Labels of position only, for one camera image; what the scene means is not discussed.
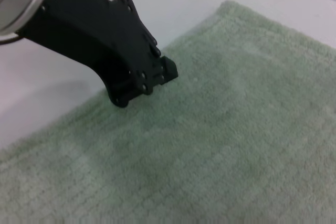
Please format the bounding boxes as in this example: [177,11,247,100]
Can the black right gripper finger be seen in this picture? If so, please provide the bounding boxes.
[143,34,180,88]
[104,69,155,109]

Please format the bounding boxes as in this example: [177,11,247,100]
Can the green ribbed terry towel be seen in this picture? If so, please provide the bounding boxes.
[0,0,336,224]

